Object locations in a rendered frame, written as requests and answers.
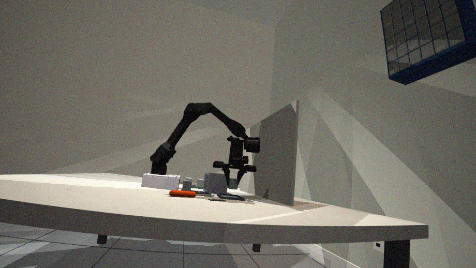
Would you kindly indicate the grey flat panel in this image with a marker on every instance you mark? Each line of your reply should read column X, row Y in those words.
column 274, row 178

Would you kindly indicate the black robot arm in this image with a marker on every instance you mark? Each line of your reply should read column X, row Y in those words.
column 193, row 110

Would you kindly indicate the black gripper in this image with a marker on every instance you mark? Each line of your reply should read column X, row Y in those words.
column 225, row 167

